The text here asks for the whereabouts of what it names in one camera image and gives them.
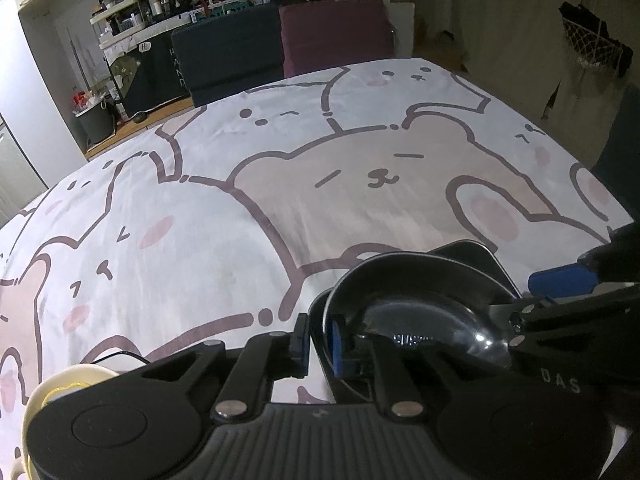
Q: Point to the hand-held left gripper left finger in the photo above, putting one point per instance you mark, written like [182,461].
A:
[300,345]

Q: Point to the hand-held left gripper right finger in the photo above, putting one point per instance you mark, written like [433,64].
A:
[339,355]

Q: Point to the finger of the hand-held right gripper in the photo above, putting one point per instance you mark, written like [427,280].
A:
[560,281]
[575,315]

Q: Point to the stainless steel rectangular tray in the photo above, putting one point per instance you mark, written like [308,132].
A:
[492,267]

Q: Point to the stainless steel bowl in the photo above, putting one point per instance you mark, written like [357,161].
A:
[400,270]

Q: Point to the white square leaf-print bowl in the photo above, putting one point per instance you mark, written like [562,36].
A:
[125,358]

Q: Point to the cartoon bear print sheet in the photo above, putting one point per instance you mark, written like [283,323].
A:
[250,210]

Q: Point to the black net basket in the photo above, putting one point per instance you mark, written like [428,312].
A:
[595,35]

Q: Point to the wooden bench with drawers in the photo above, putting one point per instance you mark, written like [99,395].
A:
[125,135]

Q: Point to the small dark bowl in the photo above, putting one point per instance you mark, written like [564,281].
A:
[140,117]

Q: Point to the navy cushion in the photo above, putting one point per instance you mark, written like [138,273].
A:
[225,55]

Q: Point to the dark grey trash bin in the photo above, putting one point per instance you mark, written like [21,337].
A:
[95,122]

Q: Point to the black chalk-lettered cabinet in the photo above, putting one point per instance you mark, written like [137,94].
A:
[150,80]

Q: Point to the maroon cushion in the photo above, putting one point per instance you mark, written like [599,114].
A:
[335,35]

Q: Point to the teal lettered crate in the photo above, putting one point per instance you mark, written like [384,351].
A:
[220,10]

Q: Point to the white shelf with bottles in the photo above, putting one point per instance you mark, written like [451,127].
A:
[125,15]

